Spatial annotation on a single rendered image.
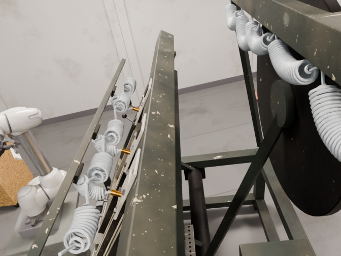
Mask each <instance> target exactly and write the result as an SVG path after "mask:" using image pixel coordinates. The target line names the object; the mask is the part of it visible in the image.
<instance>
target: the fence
mask: <svg viewBox="0 0 341 256"><path fill-rule="evenodd" d="M139 125H140V123H137V125H136V127H135V129H134V130H133V133H132V135H131V138H130V140H129V143H128V146H127V148H126V149H130V148H131V145H132V143H133V140H134V138H135V136H134V133H135V132H137V130H138V128H139ZM127 156H128V154H124V156H123V158H122V161H121V163H120V166H119V168H118V171H117V173H116V178H119V176H120V174H121V171H122V169H123V166H124V164H125V162H126V159H127Z"/></svg>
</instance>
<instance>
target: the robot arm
mask: <svg viewBox="0 0 341 256"><path fill-rule="evenodd" d="M42 121H43V117H42V114H41V111H40V110H39V109H37V108H26V107H14V108H11V109H8V110H6V111H3V112H1V113H0V157H1V155H2V154H3V153H4V152H5V150H9V149H10V150H11V152H12V155H13V157H14V159H17V160H20V161H21V160H22V158H21V156H20V154H19V149H18V145H21V146H22V148H23V149H24V151H25V152H26V154H27V155H28V157H29V159H30V160H31V162H32V163H33V165H34V166H35V168H36V169H37V171H38V172H39V174H40V176H39V181H40V183H39V184H37V185H32V184H30V185H26V186H24V187H22V188H21V189H20V190H19V191H18V194H17V200H18V203H19V206H20V207H21V209H22V210H23V211H24V212H25V213H26V214H27V216H28V217H27V219H26V221H25V222H24V223H25V224H26V225H27V224H29V223H31V226H33V227H34V226H35V225H36V224H37V222H38V221H44V219H45V217H46V215H47V213H48V211H49V209H50V207H51V204H52V202H53V201H51V202H48V201H49V200H50V199H52V198H54V197H55V196H56V194H57V192H58V190H59V188H60V186H61V184H62V182H63V180H64V178H65V176H66V174H67V172H66V171H64V170H60V171H59V170H58V169H57V168H53V167H52V166H51V165H50V163H49V161H48V160H47V158H46V156H45V155H44V153H43V152H42V150H41V148H40V146H39V144H38V143H37V141H36V139H35V138H34V136H33V135H32V133H31V131H30V130H29V129H31V128H33V127H36V126H38V125H40V124H41V123H42ZM10 133H11V134H12V135H13V136H15V137H16V138H17V140H18V142H17V141H14V140H12V139H11V138H9V137H6V136H5V135H7V134H10ZM6 142H11V143H14V145H12V144H11V145H7V144H6Z"/></svg>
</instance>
